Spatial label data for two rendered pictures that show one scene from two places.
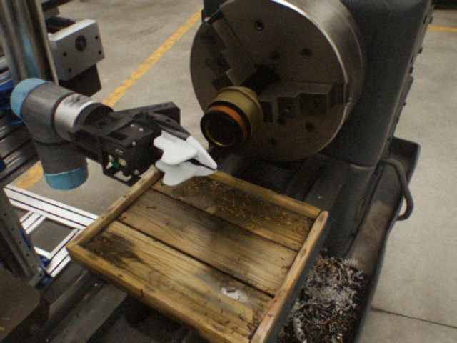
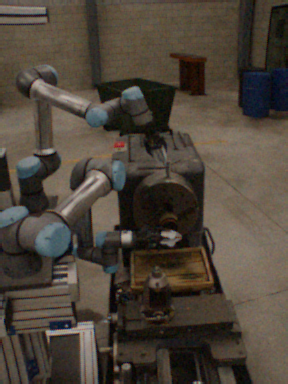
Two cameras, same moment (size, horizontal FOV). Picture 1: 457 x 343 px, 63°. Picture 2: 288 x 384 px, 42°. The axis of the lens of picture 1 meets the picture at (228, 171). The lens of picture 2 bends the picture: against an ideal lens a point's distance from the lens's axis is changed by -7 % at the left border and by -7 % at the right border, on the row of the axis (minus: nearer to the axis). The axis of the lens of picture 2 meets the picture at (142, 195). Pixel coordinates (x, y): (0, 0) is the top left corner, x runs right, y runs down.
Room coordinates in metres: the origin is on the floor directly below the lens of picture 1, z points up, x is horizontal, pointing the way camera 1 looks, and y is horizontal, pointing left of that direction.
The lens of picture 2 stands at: (-0.78, 0.91, 1.98)
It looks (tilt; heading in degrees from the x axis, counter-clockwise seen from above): 25 degrees down; 329
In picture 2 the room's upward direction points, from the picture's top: 2 degrees counter-clockwise
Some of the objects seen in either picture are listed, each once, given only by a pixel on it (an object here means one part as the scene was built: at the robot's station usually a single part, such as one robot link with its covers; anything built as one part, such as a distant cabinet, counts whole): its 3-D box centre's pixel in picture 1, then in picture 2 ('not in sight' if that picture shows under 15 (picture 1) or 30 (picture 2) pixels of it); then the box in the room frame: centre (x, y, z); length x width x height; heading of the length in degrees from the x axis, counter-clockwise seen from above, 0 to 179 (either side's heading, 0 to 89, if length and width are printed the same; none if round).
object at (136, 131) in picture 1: (120, 140); (146, 240); (0.45, 0.16, 1.08); 0.12 x 0.09 x 0.08; 60
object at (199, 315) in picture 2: not in sight; (174, 315); (0.11, 0.26, 0.95); 0.43 x 0.17 x 0.05; 60
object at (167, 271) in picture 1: (203, 235); (170, 269); (0.44, 0.05, 0.89); 0.36 x 0.30 x 0.04; 60
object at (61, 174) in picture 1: (61, 152); (106, 258); (0.55, 0.31, 0.99); 0.11 x 0.08 x 0.11; 32
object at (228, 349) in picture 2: not in sight; (178, 333); (0.07, 0.27, 0.90); 0.47 x 0.30 x 0.06; 60
